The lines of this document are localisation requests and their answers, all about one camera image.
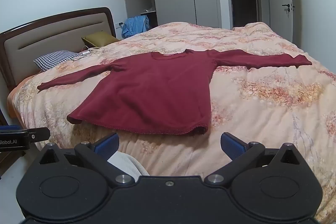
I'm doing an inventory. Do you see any padded headboard with wooden frame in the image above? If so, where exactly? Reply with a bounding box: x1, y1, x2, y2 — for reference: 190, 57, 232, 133
0, 7, 117, 94

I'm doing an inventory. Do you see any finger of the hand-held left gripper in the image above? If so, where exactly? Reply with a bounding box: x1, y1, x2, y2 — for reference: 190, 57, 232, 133
26, 127, 51, 144

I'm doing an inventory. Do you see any olive green cushion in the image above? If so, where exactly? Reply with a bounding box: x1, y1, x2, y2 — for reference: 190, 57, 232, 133
81, 31, 120, 49

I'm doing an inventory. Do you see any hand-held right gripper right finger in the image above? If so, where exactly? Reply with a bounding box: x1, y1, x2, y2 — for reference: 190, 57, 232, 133
205, 132, 306, 187

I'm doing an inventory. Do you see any dark red long-sleeved sweater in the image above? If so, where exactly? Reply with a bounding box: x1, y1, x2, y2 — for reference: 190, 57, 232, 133
37, 49, 313, 136

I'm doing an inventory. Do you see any pink floral quilt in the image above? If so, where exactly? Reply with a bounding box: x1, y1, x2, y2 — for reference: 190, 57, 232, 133
7, 21, 336, 224

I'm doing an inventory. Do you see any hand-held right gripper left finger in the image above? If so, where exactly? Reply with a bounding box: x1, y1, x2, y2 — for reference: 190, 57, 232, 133
39, 132, 136, 187

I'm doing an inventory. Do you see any black door handle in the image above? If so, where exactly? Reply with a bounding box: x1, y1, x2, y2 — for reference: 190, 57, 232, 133
282, 2, 296, 13

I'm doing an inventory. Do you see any blue garment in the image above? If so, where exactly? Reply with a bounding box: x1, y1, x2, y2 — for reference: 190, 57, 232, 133
121, 15, 150, 38

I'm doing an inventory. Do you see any orange bed sheet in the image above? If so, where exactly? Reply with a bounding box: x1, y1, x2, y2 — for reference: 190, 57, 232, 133
7, 74, 35, 120

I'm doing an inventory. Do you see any white charger with cable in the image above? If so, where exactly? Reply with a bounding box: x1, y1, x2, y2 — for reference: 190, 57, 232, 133
71, 46, 101, 61

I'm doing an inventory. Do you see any black and white houndstooth pillow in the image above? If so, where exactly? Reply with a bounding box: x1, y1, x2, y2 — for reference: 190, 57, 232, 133
34, 50, 85, 72

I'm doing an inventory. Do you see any white rounded object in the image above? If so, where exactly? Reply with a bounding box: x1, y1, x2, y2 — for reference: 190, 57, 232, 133
107, 152, 151, 183

